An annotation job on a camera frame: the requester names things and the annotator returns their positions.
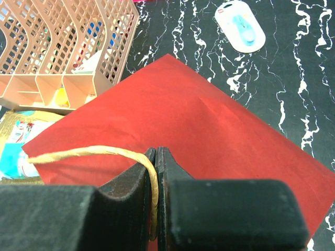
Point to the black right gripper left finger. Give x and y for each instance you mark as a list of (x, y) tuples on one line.
[(114, 216)]

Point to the red brown paper bag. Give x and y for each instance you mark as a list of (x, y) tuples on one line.
[(209, 134)]

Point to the gold snack packet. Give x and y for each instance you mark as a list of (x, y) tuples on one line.
[(7, 121)]

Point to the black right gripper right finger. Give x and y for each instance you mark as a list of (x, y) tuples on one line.
[(231, 214)]

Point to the blue white packaged item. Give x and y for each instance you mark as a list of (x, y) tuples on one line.
[(238, 23)]

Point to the teal white snack packet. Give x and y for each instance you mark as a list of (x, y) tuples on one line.
[(14, 164)]

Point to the peach plastic desk organizer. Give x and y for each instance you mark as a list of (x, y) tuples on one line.
[(81, 46)]

